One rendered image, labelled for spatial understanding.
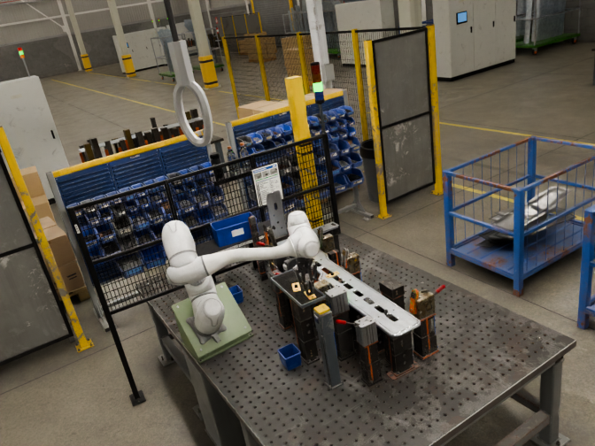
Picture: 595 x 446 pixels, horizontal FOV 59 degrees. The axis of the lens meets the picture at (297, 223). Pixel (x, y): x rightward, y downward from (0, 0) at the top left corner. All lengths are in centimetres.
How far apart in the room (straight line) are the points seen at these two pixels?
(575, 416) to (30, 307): 408
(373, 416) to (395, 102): 413
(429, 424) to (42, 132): 796
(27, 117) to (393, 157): 580
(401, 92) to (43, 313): 421
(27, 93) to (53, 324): 508
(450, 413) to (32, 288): 346
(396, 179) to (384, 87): 109
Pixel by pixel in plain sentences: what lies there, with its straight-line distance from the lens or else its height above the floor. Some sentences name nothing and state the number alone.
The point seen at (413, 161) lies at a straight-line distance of 647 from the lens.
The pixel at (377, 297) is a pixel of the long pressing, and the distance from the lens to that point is 290.
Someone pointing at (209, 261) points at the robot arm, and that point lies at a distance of 247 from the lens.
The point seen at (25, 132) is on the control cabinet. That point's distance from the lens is 941.
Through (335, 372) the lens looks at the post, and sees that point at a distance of 277.
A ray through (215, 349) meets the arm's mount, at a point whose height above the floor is 74.
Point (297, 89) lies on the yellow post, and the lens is 395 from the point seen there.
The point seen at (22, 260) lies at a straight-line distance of 477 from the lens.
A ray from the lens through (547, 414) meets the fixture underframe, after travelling 339.
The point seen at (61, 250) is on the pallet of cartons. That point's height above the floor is 60.
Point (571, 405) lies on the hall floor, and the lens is 381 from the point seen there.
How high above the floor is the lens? 255
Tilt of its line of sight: 23 degrees down
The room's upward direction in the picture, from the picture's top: 10 degrees counter-clockwise
